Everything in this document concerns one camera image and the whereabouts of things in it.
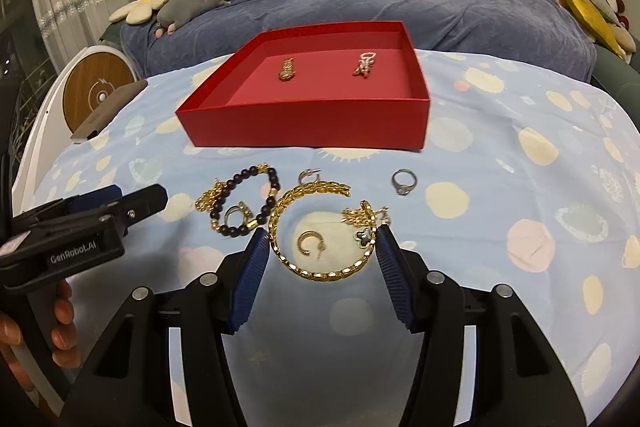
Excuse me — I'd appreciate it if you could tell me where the blue dotted tablecloth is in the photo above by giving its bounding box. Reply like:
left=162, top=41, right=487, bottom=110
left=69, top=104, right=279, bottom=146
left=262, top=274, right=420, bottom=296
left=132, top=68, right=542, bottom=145
left=10, top=49, right=640, bottom=427

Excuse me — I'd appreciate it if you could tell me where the pink pearl bracelet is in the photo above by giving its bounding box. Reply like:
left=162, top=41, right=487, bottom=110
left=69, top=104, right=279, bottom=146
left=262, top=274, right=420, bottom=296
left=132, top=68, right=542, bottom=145
left=352, top=51, right=377, bottom=78

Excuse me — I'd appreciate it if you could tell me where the gold ring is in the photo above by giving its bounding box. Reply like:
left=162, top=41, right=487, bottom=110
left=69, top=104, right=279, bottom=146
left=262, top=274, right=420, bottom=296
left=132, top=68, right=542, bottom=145
left=223, top=202, right=256, bottom=231

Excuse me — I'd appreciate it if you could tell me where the silver stone ring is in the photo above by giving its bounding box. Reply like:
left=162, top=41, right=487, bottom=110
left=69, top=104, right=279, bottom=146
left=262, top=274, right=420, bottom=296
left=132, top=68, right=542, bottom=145
left=391, top=168, right=418, bottom=196

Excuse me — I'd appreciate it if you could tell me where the red jewelry box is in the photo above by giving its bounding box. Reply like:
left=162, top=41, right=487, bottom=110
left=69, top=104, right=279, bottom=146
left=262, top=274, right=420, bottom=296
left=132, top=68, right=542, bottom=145
left=175, top=20, right=432, bottom=152

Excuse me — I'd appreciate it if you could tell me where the flower shaped cushion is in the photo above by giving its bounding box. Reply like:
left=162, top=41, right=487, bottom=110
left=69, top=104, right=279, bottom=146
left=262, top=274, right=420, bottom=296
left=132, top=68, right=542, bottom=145
left=108, top=0, right=190, bottom=26

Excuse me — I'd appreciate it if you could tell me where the wide gold chain bracelet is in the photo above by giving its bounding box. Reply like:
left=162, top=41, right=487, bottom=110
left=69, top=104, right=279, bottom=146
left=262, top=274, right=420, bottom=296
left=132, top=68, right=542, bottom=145
left=268, top=179, right=377, bottom=283

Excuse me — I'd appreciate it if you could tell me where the black clover charm bracelet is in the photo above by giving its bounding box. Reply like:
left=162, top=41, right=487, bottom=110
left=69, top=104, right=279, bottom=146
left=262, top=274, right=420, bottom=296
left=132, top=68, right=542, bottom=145
left=341, top=201, right=392, bottom=247

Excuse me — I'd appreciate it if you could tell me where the dark bead bracelet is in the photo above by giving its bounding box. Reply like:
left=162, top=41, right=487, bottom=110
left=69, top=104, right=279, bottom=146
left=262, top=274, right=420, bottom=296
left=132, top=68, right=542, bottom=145
left=210, top=163, right=283, bottom=236

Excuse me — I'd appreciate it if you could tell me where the person's left hand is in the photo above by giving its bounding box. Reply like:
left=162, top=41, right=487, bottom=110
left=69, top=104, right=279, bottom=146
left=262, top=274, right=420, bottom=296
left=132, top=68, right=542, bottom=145
left=0, top=279, right=82, bottom=395

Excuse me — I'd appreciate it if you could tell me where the thin gold chain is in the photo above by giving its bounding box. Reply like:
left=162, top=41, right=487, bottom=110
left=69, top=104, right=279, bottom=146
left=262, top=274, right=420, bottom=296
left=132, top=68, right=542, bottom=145
left=195, top=179, right=232, bottom=214

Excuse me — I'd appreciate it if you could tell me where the grey phone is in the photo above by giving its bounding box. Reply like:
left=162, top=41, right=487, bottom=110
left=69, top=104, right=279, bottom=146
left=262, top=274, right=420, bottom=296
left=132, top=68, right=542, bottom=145
left=70, top=79, right=149, bottom=144

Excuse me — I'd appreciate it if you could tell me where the green sofa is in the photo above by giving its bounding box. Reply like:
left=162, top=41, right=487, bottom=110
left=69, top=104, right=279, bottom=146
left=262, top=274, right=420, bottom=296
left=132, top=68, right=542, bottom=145
left=525, top=0, right=640, bottom=110

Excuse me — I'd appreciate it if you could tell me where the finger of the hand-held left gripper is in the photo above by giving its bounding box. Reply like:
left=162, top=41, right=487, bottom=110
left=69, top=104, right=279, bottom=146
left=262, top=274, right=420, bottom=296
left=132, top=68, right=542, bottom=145
left=75, top=185, right=169, bottom=241
left=12, top=185, right=124, bottom=230

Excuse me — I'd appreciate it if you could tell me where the round wooden charger disc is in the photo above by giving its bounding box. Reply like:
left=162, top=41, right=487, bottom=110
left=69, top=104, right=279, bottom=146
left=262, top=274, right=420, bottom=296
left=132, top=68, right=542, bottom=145
left=62, top=53, right=128, bottom=134

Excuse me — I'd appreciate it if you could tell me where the beige plush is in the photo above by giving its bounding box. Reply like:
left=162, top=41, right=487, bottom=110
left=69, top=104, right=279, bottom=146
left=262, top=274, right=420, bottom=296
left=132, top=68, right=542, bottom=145
left=606, top=23, right=638, bottom=62

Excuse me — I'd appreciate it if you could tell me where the yellow cushion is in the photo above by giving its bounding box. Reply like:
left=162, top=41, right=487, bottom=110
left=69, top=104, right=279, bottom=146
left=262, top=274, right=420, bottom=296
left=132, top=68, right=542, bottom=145
left=551, top=0, right=627, bottom=58

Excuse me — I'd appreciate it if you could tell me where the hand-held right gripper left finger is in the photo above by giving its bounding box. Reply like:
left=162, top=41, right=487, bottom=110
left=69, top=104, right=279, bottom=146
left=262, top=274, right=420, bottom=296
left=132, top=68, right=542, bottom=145
left=60, top=228, right=271, bottom=427

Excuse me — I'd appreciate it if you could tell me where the gold hoop earring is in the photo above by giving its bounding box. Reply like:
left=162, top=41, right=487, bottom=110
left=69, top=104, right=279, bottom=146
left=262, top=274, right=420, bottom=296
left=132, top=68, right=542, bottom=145
left=297, top=231, right=328, bottom=260

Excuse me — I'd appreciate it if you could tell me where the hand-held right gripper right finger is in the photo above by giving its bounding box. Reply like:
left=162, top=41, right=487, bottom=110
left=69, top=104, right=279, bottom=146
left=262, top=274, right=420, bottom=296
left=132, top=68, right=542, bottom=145
left=375, top=226, right=587, bottom=427

